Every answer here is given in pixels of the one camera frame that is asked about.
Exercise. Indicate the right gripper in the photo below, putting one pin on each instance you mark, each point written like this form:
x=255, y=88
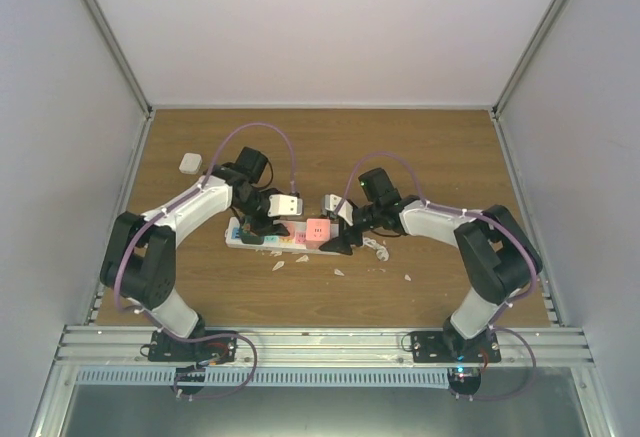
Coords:
x=341, y=245

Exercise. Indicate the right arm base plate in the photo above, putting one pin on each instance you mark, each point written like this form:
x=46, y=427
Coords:
x=445, y=346

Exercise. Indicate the aluminium front rail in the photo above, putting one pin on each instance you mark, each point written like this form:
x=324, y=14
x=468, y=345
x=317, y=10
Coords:
x=314, y=347

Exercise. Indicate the pink cube adapter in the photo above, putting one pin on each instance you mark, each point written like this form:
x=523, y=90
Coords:
x=317, y=232

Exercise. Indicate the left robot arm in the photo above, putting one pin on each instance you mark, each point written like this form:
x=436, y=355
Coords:
x=140, y=263

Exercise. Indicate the white power strip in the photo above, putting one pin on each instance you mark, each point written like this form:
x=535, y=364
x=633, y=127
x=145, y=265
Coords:
x=293, y=244

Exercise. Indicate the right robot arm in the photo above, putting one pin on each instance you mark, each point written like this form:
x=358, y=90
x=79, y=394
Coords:
x=501, y=263

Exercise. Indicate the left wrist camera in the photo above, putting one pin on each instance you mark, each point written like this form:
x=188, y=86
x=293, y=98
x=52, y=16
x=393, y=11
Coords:
x=283, y=205

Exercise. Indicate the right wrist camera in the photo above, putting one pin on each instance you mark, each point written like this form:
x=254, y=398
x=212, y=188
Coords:
x=334, y=206

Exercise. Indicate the green patterned plug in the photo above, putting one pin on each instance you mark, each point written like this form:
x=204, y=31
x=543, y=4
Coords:
x=248, y=237

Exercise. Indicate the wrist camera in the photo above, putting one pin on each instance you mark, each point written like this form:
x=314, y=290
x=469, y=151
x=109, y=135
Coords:
x=334, y=206
x=283, y=205

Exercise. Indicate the aluminium frame post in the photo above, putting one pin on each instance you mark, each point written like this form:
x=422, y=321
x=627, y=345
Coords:
x=114, y=48
x=534, y=44

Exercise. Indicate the right aluminium frame post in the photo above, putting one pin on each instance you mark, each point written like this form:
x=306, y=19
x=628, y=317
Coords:
x=534, y=44

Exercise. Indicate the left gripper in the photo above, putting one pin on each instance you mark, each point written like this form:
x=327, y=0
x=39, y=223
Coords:
x=268, y=228

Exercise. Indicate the white plug adapter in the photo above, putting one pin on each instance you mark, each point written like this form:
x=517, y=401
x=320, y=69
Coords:
x=191, y=163

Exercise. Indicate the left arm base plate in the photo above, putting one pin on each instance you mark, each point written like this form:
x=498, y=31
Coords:
x=218, y=347

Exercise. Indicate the grey slotted cable duct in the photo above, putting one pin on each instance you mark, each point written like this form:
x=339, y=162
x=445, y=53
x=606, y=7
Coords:
x=267, y=377

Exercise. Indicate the left aluminium frame post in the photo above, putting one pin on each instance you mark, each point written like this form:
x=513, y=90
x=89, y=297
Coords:
x=114, y=48

